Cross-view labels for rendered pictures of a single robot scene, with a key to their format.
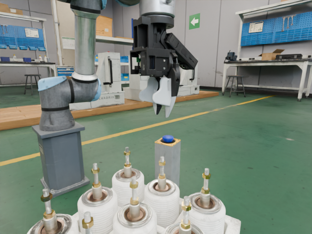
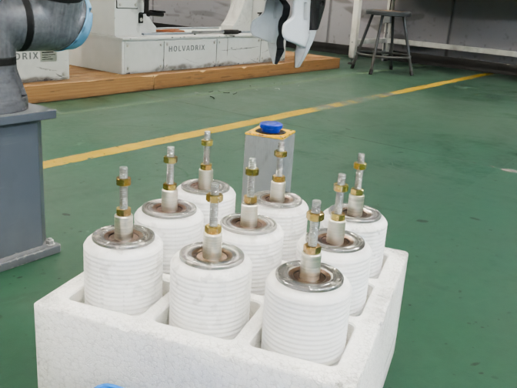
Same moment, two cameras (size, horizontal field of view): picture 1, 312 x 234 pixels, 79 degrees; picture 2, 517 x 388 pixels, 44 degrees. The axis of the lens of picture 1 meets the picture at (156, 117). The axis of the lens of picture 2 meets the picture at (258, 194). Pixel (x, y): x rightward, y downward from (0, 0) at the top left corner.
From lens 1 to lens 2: 47 cm
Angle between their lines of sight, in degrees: 13
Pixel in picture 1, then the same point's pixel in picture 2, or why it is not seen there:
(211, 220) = (368, 230)
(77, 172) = (36, 222)
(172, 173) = not seen: hidden behind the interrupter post
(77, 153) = (37, 175)
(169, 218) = (293, 249)
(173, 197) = (301, 211)
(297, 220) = (503, 291)
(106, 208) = (194, 222)
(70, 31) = not seen: outside the picture
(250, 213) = (421, 285)
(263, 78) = (461, 25)
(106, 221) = not seen: hidden behind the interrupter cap
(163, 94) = (297, 26)
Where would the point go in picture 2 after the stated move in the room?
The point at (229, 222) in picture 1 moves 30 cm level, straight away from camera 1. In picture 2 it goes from (389, 253) to (395, 196)
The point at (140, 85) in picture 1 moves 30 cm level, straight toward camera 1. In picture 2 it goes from (115, 23) to (120, 27)
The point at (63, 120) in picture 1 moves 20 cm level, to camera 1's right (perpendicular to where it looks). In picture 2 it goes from (9, 90) to (120, 94)
